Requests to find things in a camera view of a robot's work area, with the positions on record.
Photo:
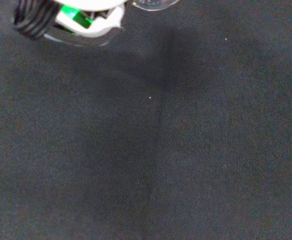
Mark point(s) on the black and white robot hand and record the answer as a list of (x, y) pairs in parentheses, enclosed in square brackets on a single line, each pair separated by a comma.
[(103, 25)]

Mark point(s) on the black bench cloth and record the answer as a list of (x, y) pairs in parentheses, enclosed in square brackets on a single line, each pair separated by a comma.
[(160, 140)]

